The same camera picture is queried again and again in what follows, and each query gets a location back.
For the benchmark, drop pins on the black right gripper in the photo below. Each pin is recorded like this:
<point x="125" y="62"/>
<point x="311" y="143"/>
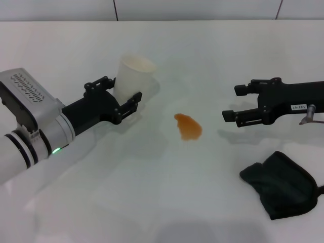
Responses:
<point x="278" y="100"/>

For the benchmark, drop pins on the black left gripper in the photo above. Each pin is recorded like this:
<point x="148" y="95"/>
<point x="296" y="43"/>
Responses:
<point x="96" y="108"/>

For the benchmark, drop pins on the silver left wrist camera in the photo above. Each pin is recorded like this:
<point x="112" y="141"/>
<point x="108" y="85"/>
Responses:
<point x="27" y="98"/>

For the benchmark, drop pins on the white paper cup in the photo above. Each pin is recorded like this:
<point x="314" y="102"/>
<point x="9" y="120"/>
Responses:
<point x="134" y="78"/>

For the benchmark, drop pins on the dark blue rag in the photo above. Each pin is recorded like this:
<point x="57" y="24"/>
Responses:
<point x="281" y="184"/>

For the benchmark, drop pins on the brown water stain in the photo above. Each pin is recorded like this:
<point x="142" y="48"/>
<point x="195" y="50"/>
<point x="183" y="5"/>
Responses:
<point x="189" y="127"/>

